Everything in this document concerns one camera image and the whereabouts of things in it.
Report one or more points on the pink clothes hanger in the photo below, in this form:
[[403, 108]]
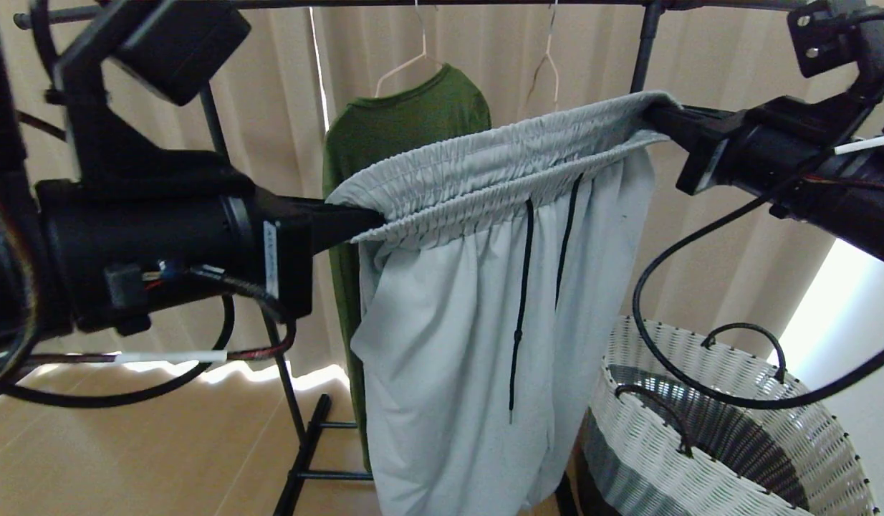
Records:
[[420, 29], [550, 32]]

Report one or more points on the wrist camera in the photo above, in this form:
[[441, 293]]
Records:
[[177, 43], [814, 36]]

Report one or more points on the green printed shirt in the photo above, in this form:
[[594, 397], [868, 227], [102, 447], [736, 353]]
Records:
[[399, 122]]

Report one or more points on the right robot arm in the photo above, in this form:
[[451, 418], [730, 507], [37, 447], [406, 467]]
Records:
[[879, 215]]

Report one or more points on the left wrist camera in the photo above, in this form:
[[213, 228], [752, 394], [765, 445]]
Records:
[[177, 43]]

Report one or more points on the white laundry basket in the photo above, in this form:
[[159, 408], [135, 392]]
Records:
[[664, 459]]

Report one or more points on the pale grey garment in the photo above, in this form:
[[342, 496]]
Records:
[[449, 344]]

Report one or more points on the black clothes rack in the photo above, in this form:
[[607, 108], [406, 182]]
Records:
[[306, 444]]

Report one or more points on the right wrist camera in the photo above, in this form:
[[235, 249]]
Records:
[[814, 36]]

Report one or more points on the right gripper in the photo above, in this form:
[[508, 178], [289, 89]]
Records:
[[779, 150]]

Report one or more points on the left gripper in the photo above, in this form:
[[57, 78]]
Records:
[[162, 244]]

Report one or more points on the beige curtain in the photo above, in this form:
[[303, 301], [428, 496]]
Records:
[[700, 43]]

